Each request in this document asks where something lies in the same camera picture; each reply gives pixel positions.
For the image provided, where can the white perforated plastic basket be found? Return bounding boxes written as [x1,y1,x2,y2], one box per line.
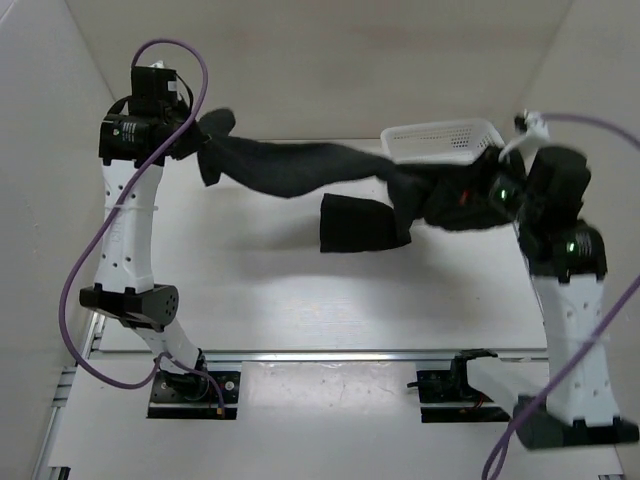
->
[380,118,504,164]

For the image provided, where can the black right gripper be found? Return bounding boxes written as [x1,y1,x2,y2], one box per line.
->
[441,143,541,224]

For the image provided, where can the black trousers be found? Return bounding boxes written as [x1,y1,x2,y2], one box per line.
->
[197,108,525,253]

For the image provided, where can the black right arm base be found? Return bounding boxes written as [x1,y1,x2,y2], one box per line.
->
[406,349,510,424]

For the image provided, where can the aluminium left side rail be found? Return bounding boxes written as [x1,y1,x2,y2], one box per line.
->
[32,309,109,480]

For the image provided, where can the aluminium front rail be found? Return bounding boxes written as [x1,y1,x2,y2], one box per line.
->
[199,349,551,366]

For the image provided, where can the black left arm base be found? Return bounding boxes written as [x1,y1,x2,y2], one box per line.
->
[147,370,241,420]

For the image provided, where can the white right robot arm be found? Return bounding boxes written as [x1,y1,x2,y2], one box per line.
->
[449,145,639,450]

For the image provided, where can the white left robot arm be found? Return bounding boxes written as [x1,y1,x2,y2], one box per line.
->
[80,62,210,400]

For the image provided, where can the white front cover board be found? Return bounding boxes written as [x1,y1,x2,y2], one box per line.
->
[49,360,626,480]

